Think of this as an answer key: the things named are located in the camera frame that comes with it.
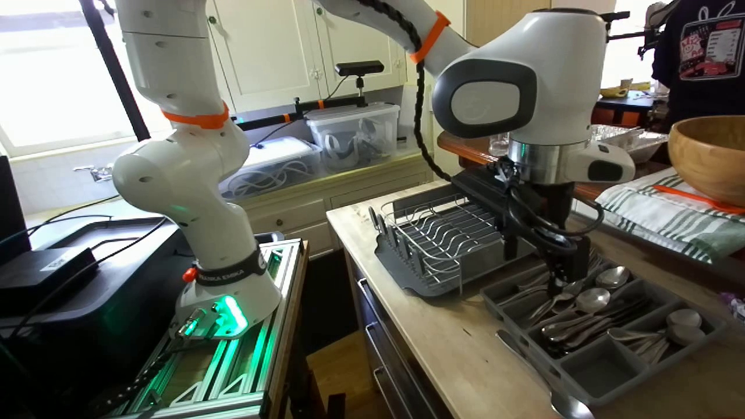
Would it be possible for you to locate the black camera on stand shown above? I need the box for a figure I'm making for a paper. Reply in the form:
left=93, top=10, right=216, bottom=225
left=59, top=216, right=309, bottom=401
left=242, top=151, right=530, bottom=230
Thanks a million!
left=335, top=60, right=384, bottom=78

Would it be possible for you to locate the clear plastic storage bin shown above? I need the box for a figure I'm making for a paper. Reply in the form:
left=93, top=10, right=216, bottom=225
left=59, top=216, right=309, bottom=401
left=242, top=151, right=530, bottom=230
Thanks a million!
left=307, top=103, right=400, bottom=172

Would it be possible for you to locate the grey cutlery tray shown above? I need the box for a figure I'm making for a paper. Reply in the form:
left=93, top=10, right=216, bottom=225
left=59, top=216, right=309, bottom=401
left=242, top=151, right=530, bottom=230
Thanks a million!
left=484, top=262, right=724, bottom=405

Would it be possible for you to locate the striped green dish towel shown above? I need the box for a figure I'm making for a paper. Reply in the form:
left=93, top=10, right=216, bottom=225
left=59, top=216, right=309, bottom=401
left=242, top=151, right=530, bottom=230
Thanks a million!
left=597, top=167, right=745, bottom=263

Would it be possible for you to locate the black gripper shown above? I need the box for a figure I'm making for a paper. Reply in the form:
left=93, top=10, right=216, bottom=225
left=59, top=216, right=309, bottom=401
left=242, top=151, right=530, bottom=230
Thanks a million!
left=451, top=165, right=590, bottom=296

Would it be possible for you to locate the silver spoon at table edge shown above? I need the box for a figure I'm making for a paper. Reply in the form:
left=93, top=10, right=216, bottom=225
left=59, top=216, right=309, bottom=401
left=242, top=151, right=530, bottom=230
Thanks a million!
left=550, top=388, right=597, bottom=419

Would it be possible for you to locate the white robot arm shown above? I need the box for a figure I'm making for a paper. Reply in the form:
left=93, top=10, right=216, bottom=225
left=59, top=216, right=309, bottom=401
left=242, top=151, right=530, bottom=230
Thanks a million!
left=114, top=0, right=636, bottom=326

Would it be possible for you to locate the black box on left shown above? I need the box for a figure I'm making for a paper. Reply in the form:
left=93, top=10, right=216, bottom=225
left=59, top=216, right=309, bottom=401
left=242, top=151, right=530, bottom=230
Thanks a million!
left=0, top=246, right=97, bottom=316

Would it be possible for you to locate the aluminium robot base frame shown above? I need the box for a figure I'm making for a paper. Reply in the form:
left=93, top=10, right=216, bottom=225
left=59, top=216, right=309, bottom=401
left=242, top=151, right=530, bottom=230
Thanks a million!
left=107, top=239, right=307, bottom=419

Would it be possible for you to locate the wooden bowl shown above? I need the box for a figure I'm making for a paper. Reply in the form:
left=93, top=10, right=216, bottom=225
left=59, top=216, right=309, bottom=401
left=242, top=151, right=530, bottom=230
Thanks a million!
left=669, top=114, right=745, bottom=206

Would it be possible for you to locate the aluminium foil tray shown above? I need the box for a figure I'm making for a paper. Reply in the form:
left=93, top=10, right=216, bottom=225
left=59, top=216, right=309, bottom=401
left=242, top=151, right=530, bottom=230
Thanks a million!
left=597, top=124, right=669, bottom=165

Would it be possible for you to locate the person in dark shirt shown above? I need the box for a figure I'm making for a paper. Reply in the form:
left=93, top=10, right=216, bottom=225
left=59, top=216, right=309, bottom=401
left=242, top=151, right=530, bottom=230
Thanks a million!
left=651, top=0, right=745, bottom=127

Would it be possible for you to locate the grey dish drying rack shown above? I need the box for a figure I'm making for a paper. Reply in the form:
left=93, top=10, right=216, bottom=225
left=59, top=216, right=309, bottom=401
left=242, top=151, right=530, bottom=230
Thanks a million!
left=369, top=186, right=536, bottom=298

